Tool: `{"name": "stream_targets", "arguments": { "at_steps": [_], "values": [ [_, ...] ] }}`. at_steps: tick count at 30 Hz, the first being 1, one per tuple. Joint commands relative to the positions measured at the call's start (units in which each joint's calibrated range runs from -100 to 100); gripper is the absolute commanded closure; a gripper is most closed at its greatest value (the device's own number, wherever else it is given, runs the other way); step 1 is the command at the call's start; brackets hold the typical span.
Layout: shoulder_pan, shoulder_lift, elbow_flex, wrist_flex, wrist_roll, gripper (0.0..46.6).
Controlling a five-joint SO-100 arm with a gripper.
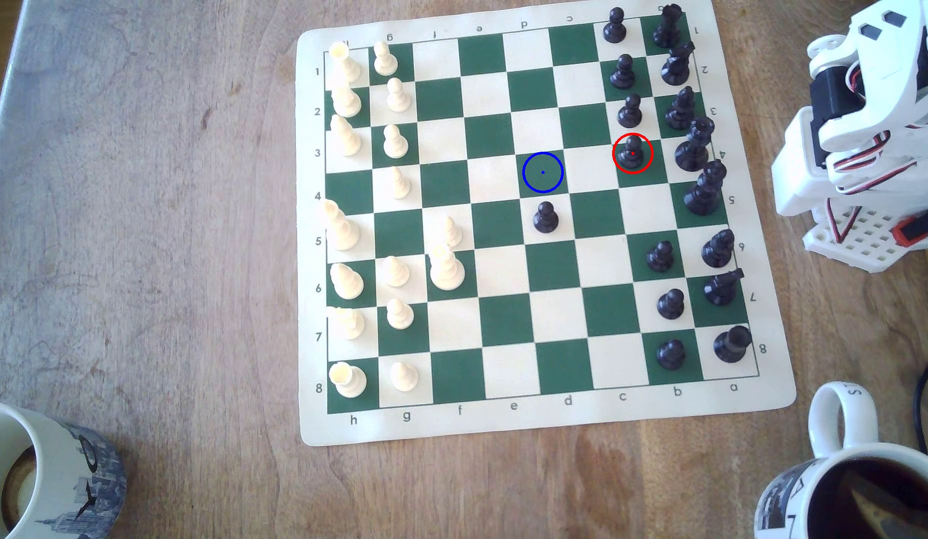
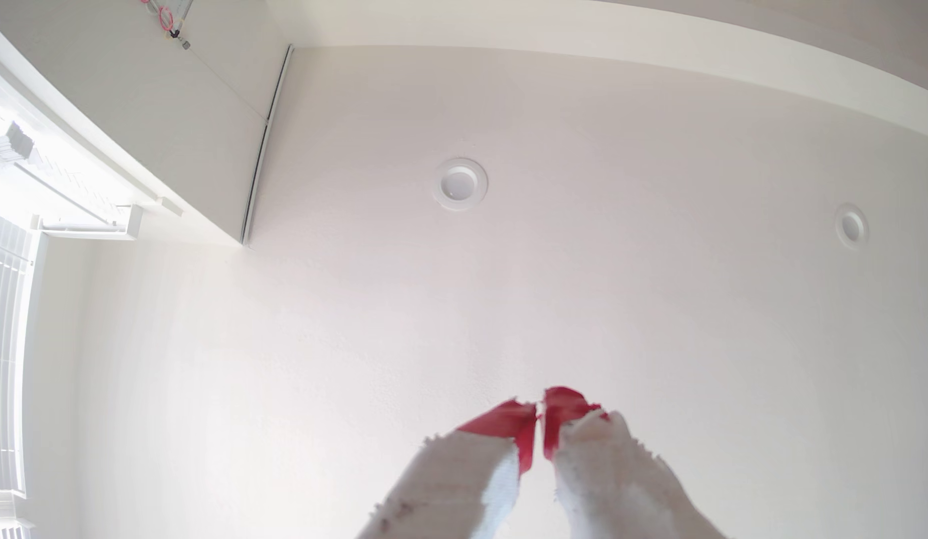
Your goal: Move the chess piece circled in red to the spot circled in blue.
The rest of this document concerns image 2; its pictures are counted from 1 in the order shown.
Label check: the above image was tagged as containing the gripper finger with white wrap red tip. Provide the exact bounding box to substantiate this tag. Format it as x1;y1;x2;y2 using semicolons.
357;399;538;539
542;386;727;539

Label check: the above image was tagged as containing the white blind headrail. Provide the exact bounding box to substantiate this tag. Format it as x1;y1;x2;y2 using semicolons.
31;205;145;242

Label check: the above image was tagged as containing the white window blind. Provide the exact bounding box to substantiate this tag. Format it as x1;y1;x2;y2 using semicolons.
0;206;35;495

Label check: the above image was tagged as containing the red cable loop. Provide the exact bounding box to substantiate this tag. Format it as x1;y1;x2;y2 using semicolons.
141;0;192;50

